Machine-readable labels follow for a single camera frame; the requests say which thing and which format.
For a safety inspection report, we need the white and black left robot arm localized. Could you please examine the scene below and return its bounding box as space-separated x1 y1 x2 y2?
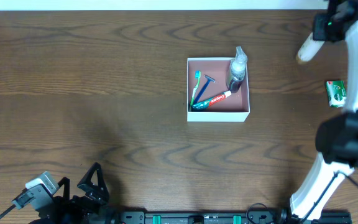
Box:
29 162 121 224

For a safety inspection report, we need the blue disposable razor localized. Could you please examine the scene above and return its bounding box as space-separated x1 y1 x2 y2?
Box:
193 75 216 103

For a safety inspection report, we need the red Colgate toothpaste tube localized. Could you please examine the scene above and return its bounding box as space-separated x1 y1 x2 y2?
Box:
191 90 232 111

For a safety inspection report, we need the white box with pink interior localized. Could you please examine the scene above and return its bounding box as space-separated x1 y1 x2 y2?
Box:
186 57 250 122

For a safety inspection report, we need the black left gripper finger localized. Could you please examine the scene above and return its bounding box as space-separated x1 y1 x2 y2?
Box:
58 177 70 200
77 162 109 199

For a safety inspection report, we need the clear foam pump bottle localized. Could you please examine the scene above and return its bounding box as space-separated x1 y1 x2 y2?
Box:
226 46 248 93

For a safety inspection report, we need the white lotion tube with leaves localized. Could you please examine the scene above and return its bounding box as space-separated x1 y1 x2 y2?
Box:
296 32 324 64

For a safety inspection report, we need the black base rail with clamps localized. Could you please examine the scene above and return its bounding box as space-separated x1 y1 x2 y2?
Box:
115 203 352 224

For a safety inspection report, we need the green soap bar package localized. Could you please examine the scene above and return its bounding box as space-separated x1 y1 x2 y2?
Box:
325 80 347 108

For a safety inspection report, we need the green white toothbrush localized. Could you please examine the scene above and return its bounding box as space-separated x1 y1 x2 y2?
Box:
190 70 201 106

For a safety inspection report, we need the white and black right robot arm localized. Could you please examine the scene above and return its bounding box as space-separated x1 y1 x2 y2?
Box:
275 0 358 223

